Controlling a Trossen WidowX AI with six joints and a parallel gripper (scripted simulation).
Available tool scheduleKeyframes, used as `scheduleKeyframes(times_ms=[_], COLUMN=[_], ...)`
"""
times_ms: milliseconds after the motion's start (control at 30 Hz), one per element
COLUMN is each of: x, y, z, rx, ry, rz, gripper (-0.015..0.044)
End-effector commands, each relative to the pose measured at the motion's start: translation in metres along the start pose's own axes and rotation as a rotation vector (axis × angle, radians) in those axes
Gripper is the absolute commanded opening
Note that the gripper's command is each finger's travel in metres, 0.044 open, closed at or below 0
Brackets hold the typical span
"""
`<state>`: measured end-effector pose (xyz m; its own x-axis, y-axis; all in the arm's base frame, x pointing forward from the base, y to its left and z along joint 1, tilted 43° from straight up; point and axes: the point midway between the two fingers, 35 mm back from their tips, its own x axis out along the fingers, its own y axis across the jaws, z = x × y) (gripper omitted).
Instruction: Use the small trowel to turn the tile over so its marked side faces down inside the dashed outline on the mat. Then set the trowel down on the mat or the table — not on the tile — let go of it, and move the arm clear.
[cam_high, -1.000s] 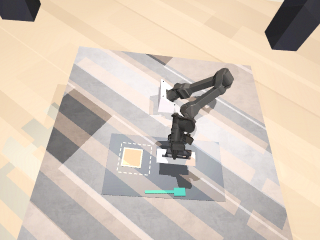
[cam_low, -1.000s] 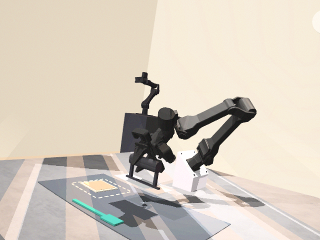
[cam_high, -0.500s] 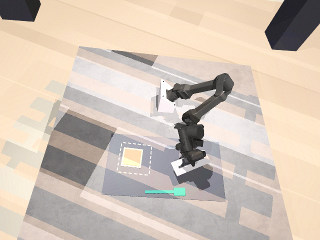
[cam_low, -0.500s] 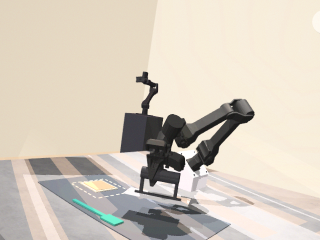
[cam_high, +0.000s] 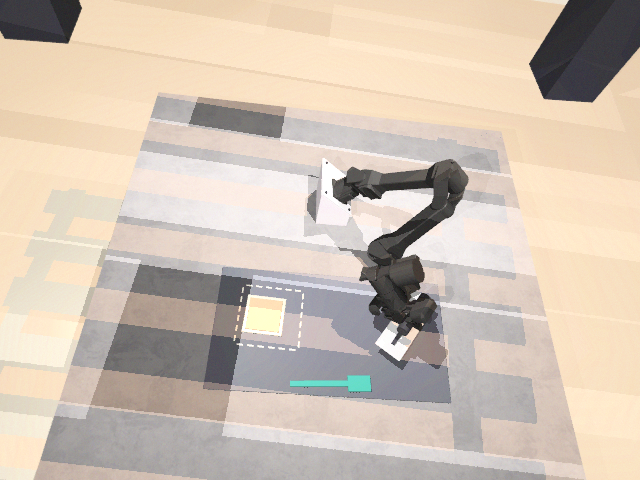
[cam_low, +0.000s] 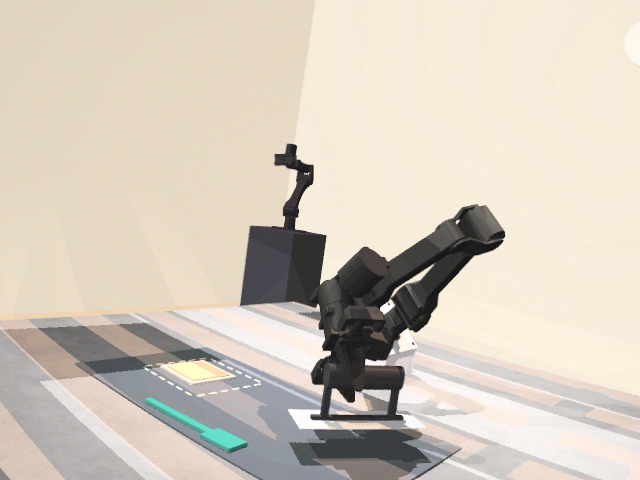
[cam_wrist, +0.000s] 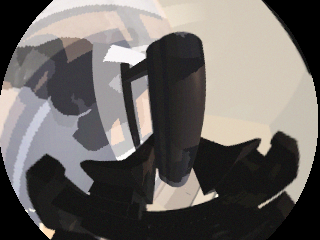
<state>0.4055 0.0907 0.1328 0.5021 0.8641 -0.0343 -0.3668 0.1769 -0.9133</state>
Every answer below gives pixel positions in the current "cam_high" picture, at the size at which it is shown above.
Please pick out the turquoise flat trowel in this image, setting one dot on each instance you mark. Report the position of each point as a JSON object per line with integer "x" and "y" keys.
{"x": 355, "y": 383}

